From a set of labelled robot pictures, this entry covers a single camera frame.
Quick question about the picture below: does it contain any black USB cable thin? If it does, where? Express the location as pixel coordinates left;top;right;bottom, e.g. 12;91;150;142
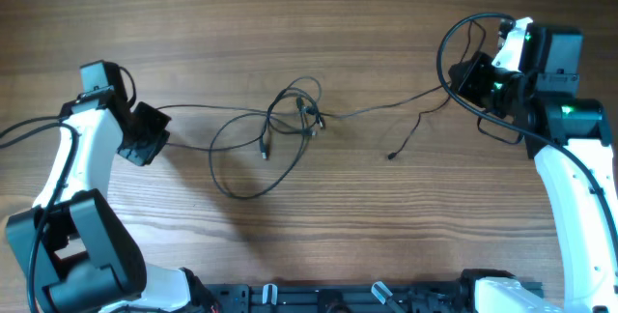
157;76;440;153

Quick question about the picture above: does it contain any black USB cable thick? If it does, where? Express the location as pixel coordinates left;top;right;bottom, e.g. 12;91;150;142
161;76;325;200

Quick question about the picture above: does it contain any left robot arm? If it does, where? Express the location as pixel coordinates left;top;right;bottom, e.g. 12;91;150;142
6;60;201;312

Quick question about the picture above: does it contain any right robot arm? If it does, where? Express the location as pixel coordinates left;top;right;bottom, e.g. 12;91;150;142
436;18;617;312

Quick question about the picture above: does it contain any right camera cable black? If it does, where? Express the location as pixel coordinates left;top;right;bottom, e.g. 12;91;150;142
436;13;617;246

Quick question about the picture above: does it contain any camera cable black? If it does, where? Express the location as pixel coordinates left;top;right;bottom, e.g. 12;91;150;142
1;116;78;313
436;13;617;246

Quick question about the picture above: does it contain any left camera cable black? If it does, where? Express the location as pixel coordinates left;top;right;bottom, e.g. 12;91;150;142
1;116;78;313

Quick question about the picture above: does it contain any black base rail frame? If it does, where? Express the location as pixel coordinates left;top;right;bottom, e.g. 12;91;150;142
192;281;547;313

